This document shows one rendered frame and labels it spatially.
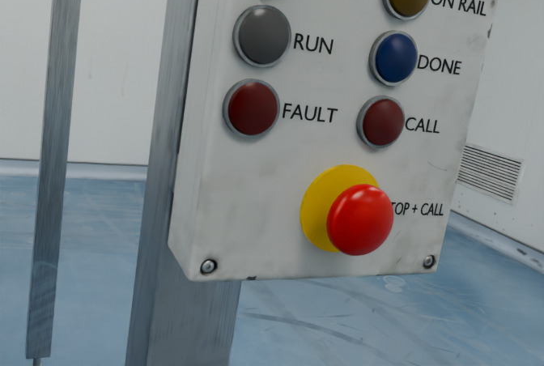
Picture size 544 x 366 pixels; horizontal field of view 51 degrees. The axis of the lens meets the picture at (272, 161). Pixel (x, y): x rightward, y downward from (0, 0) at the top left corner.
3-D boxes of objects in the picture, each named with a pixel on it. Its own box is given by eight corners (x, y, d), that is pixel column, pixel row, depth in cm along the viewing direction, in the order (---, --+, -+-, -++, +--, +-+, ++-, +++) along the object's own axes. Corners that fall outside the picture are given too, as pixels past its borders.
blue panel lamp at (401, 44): (414, 87, 32) (425, 36, 31) (374, 81, 31) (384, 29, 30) (405, 85, 33) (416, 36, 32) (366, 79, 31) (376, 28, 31)
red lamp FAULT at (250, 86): (276, 139, 29) (285, 86, 29) (226, 135, 28) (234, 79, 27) (270, 136, 30) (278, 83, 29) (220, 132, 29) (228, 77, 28)
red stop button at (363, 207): (392, 260, 31) (407, 190, 31) (330, 261, 30) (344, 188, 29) (349, 231, 35) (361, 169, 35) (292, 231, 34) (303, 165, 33)
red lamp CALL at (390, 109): (401, 149, 33) (412, 101, 32) (362, 146, 31) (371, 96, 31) (393, 146, 33) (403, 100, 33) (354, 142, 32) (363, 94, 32)
